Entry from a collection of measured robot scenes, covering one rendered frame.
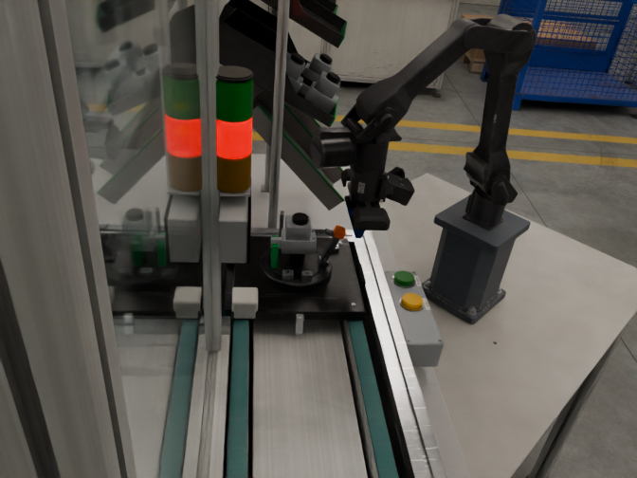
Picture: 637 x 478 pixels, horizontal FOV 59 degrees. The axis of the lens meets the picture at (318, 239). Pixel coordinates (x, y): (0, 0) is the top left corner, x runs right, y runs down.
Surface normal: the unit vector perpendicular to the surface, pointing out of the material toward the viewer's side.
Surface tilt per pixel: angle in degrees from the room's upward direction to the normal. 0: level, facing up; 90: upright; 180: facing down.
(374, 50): 90
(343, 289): 0
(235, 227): 90
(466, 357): 0
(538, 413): 0
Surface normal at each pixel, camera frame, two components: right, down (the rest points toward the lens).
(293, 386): 0.09, -0.83
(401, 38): 0.02, 0.56
